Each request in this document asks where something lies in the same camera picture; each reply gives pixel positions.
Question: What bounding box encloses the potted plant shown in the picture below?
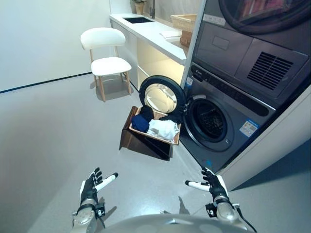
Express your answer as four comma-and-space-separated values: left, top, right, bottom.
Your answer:
131, 0, 146, 15

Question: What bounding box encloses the navy blue garment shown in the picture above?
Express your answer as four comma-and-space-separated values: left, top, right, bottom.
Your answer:
131, 114, 150, 133

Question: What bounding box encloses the round washing machine door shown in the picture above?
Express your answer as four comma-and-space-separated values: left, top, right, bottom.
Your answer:
139, 75, 189, 117

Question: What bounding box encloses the wicker basket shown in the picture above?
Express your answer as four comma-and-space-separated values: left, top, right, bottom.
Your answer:
170, 14, 198, 33

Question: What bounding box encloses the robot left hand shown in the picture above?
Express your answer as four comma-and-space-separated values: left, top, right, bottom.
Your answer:
80, 167, 119, 200

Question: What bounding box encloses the black sink basin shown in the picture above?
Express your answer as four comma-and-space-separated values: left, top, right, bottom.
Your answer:
121, 17, 156, 24

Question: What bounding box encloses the black garment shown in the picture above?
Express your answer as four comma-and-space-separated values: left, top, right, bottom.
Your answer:
140, 106, 154, 119

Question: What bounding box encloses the white wooden-legged chair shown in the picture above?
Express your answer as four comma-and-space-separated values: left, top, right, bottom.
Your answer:
80, 27, 133, 102

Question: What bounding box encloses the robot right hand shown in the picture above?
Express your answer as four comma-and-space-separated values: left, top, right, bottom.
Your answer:
185, 166, 229, 199

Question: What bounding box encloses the brown wooden laundry basket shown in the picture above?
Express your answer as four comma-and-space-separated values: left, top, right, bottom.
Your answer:
119, 105, 182, 161

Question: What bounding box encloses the white counter cabinet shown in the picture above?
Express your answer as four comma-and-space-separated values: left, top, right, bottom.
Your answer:
109, 13, 188, 92

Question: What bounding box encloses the grey robot torso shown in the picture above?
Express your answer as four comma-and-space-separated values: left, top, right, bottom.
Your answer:
103, 213, 231, 233

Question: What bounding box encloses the grey front-load washing machine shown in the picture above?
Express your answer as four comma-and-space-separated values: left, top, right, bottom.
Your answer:
178, 62, 276, 173

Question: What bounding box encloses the white appliance cabinet frame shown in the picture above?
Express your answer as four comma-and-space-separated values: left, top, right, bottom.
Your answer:
179, 0, 311, 191

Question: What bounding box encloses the grey stacked dryer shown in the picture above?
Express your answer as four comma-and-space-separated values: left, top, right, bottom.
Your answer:
191, 0, 311, 98

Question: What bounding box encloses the white garment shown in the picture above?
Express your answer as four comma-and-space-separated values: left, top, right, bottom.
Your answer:
147, 118, 180, 143

